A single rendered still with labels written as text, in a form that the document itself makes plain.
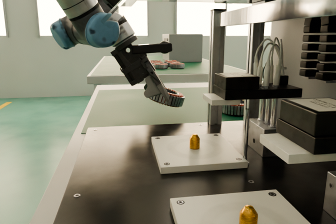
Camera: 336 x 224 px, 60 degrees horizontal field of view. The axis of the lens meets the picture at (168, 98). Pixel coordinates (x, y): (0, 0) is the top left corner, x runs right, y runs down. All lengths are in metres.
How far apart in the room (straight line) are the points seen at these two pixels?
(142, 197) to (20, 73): 4.92
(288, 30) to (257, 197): 0.44
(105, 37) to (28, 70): 4.61
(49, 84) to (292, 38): 4.71
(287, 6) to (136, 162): 0.35
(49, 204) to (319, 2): 0.45
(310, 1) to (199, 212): 0.29
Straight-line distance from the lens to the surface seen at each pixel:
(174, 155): 0.53
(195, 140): 0.55
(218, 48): 0.73
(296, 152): 0.31
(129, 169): 0.51
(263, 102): 0.61
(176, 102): 0.83
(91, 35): 0.65
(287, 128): 0.34
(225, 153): 0.55
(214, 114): 0.74
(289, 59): 0.73
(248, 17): 0.56
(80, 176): 0.50
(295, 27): 0.72
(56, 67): 5.13
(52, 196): 0.51
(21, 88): 5.32
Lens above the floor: 0.99
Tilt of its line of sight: 12 degrees down
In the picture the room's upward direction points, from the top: straight up
